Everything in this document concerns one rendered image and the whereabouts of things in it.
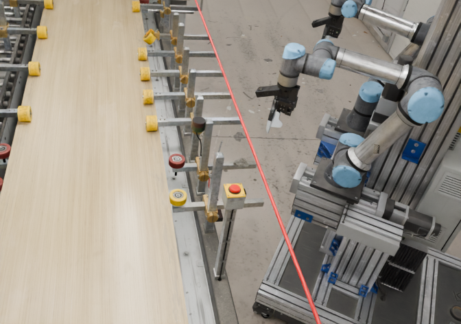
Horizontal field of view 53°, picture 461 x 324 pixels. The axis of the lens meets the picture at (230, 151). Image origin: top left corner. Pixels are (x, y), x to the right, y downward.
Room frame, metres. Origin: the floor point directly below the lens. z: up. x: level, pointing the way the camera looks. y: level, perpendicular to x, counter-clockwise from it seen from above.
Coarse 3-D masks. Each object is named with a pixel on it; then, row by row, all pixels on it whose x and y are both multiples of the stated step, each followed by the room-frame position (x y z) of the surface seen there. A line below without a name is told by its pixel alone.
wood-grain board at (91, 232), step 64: (64, 0) 3.33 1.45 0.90; (128, 0) 3.53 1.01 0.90; (64, 64) 2.41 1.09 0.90; (128, 64) 2.54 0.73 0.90; (64, 128) 1.80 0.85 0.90; (128, 128) 1.89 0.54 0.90; (64, 192) 1.37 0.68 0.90; (128, 192) 1.44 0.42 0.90; (0, 256) 1.00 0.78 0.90; (64, 256) 1.05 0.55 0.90; (128, 256) 1.10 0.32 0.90; (0, 320) 0.76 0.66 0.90; (64, 320) 0.80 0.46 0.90; (128, 320) 0.84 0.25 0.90
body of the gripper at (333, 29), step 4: (332, 16) 2.31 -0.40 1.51; (336, 16) 2.31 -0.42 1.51; (340, 16) 2.32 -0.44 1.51; (332, 20) 2.33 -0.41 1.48; (336, 20) 2.33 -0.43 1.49; (340, 20) 2.32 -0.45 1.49; (328, 24) 2.34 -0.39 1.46; (332, 24) 2.33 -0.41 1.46; (336, 24) 2.32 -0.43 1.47; (340, 24) 2.32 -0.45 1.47; (324, 28) 2.32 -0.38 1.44; (328, 28) 2.32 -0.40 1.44; (332, 28) 2.31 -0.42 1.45; (336, 28) 2.30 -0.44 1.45; (340, 28) 2.31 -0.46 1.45; (328, 32) 2.33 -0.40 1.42; (332, 32) 2.32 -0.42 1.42; (336, 32) 2.32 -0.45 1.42; (340, 32) 2.36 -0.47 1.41; (332, 36) 2.32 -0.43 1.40; (336, 36) 2.30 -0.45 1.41
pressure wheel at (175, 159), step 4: (172, 156) 1.72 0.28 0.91; (176, 156) 1.73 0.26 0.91; (180, 156) 1.73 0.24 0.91; (172, 160) 1.69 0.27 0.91; (176, 160) 1.70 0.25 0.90; (180, 160) 1.71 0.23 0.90; (184, 160) 1.71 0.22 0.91; (172, 164) 1.67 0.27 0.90; (176, 164) 1.67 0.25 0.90; (180, 164) 1.68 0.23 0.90; (184, 164) 1.70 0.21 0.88; (176, 168) 1.67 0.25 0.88; (176, 172) 1.71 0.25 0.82
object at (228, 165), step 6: (210, 162) 1.78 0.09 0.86; (228, 162) 1.80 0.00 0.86; (252, 162) 1.84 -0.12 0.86; (180, 168) 1.70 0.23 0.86; (186, 168) 1.71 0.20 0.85; (192, 168) 1.72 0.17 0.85; (210, 168) 1.75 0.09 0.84; (228, 168) 1.78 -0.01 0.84; (234, 168) 1.79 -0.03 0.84; (240, 168) 1.80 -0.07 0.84; (246, 168) 1.81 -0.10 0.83; (252, 168) 1.82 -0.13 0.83
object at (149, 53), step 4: (148, 52) 2.63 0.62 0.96; (152, 52) 2.63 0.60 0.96; (156, 52) 2.64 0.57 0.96; (160, 52) 2.65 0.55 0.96; (164, 52) 2.66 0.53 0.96; (168, 52) 2.67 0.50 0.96; (172, 52) 2.68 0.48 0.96; (192, 52) 2.72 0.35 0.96; (196, 52) 2.73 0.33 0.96; (200, 52) 2.74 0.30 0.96; (204, 52) 2.75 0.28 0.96; (208, 52) 2.76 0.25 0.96; (212, 52) 2.77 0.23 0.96; (152, 56) 2.63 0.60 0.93; (164, 56) 2.66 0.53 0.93; (168, 56) 2.67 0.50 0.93; (172, 56) 2.68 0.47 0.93; (192, 56) 2.72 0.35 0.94; (196, 56) 2.73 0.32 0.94; (200, 56) 2.73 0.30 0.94; (204, 56) 2.74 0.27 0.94; (208, 56) 2.75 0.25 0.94; (212, 56) 2.76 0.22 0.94
